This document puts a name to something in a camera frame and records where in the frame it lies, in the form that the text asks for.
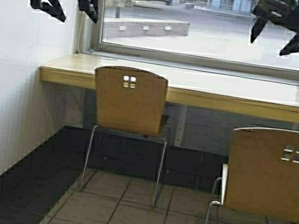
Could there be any long wooden window counter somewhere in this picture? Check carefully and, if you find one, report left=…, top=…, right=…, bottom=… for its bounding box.
left=39, top=54, right=299, bottom=124

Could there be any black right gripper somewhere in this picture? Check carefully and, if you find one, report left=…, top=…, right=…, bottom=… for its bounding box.
left=250, top=0, right=299, bottom=56

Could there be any wooden chair with square cutouts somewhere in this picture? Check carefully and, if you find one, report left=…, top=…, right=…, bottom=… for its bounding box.
left=78, top=62, right=177, bottom=209

